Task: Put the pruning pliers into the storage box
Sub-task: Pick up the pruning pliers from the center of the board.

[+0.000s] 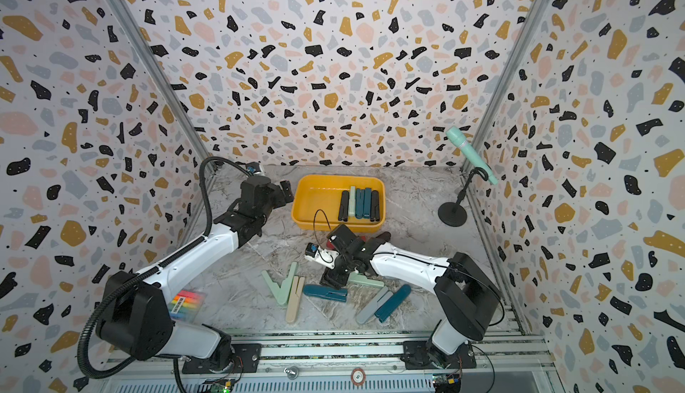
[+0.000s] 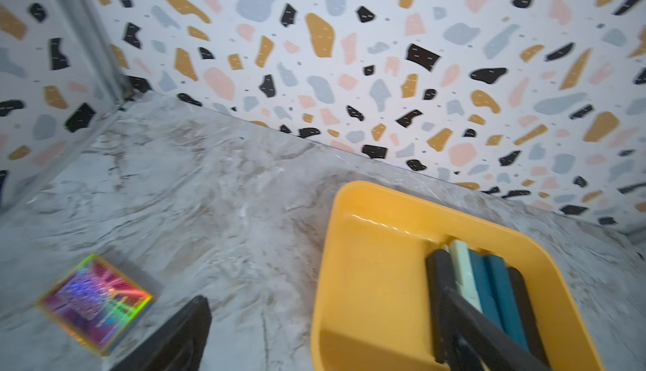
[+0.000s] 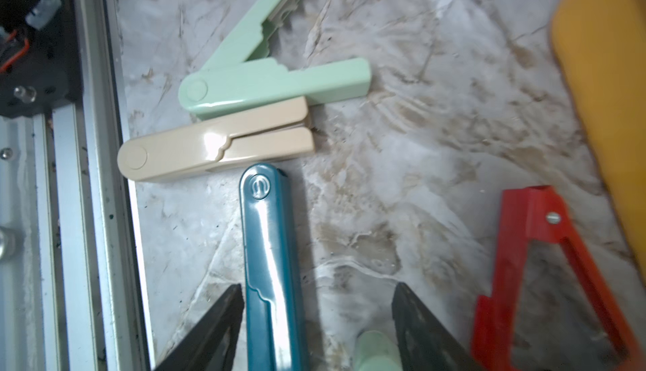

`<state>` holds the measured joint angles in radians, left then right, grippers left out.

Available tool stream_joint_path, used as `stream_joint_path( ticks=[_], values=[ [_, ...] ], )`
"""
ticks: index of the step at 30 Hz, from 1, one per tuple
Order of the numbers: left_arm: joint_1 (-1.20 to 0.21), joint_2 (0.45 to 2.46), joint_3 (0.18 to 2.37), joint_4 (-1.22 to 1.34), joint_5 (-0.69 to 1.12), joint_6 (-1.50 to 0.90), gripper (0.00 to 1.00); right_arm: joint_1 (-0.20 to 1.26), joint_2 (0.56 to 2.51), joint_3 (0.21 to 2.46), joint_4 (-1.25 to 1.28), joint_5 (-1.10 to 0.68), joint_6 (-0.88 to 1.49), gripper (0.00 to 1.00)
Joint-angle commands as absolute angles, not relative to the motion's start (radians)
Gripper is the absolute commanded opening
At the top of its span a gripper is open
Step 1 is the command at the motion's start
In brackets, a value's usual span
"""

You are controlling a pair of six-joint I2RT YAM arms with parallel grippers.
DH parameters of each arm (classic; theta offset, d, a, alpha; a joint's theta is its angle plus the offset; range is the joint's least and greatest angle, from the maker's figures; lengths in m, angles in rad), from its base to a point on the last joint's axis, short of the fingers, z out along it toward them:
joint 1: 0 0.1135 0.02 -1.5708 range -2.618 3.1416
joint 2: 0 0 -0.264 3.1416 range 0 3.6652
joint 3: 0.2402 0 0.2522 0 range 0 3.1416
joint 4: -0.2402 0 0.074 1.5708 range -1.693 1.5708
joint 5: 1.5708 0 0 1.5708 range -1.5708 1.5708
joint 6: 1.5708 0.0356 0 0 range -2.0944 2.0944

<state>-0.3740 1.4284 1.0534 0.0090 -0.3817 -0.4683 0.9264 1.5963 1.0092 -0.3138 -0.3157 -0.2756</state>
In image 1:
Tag beige pruning pliers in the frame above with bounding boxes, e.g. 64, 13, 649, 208
285, 276, 305, 325

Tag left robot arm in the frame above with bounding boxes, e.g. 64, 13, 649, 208
77, 156, 294, 379

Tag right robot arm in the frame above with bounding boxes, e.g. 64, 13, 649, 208
305, 225, 506, 369

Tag mint open pruning pliers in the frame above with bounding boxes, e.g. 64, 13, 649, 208
348, 273, 385, 288

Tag grey pruning pliers lower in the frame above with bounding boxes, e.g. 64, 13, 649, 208
355, 287, 392, 325

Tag yellow plastic storage box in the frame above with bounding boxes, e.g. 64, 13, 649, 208
292, 175, 386, 234

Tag mint V pruning pliers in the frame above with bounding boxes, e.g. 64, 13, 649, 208
262, 262, 298, 306

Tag black microphone stand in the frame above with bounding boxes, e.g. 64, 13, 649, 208
438, 168, 489, 227

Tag rainbow marker pack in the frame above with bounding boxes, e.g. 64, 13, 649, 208
168, 290, 207, 323

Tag mint green microphone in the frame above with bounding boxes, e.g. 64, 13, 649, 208
446, 127, 499, 185

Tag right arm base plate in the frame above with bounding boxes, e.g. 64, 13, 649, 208
401, 340, 476, 372

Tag aluminium frame rail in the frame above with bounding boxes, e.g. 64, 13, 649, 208
95, 328, 563, 393

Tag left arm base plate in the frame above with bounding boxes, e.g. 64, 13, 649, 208
181, 343, 262, 376

